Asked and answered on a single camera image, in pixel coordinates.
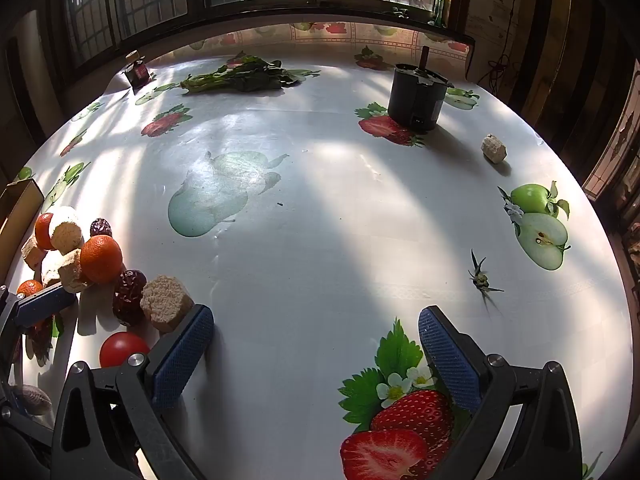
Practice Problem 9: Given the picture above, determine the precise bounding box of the green leafy vegetable bunch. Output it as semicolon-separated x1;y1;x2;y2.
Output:
180;51;321;95

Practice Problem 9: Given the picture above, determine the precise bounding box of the beige wheat biscuit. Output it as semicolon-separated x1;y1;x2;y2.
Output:
48;206;85;255
57;247;93;294
21;234;47;270

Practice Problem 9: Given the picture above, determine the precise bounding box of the fruit print tablecloth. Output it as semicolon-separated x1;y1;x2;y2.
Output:
0;20;636;480

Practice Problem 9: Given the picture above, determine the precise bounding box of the biscuit piece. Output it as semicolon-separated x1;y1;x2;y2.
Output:
139;275;195;333

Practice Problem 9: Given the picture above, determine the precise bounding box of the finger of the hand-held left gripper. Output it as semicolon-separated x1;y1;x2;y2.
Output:
0;282;79;376

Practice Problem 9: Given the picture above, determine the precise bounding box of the brown cardboard box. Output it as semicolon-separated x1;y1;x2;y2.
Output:
0;178;46;281

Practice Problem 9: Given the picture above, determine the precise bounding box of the beige wheat biscuit top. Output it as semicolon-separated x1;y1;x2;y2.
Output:
48;206;85;255

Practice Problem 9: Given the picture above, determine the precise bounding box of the person's left hand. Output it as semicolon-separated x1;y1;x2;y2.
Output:
10;384;53;417

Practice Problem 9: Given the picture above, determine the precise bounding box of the large orange mandarin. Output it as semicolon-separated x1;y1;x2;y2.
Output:
79;235;124;284

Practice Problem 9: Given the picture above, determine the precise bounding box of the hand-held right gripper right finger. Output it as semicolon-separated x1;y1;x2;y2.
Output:
419;305;583;480

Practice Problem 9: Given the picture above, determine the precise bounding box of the red tomato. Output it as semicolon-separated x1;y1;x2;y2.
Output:
99;331;151;368

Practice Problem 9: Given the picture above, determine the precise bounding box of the black cylindrical device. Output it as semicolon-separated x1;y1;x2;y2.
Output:
387;46;455;134

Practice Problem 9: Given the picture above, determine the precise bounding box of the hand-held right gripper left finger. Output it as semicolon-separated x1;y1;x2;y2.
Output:
50;304;215;480

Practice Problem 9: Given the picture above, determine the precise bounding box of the small dried green stem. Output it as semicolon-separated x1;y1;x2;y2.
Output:
467;249;505;295

